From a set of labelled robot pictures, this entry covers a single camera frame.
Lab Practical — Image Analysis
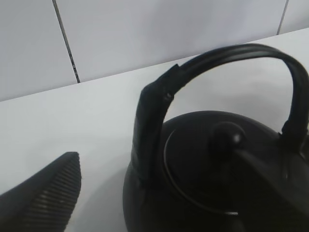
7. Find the black kettle teapot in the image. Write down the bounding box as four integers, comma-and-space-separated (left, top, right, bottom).
123, 43, 309, 232

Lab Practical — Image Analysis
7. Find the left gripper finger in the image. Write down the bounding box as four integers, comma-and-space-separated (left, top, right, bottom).
0, 152, 81, 232

